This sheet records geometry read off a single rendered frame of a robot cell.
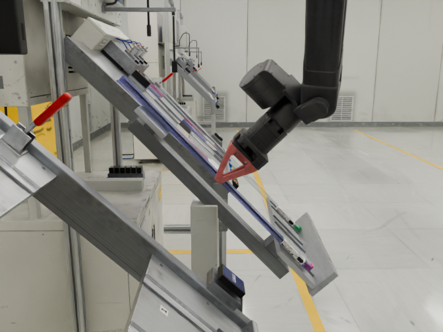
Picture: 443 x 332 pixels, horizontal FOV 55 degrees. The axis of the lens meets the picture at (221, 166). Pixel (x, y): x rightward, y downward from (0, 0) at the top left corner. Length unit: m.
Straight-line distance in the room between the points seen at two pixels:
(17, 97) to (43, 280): 0.64
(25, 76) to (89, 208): 0.89
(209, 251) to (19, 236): 0.83
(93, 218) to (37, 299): 1.07
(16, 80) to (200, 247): 0.84
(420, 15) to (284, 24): 2.46
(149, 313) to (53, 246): 1.07
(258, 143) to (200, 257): 0.34
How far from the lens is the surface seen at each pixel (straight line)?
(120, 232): 0.66
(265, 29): 8.10
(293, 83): 0.75
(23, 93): 1.50
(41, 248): 1.61
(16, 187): 0.57
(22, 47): 0.36
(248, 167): 0.76
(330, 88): 0.69
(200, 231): 0.95
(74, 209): 0.67
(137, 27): 5.00
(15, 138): 0.64
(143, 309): 0.55
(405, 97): 8.82
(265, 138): 0.75
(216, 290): 0.69
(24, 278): 1.69
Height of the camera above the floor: 1.13
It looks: 13 degrees down
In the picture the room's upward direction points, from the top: straight up
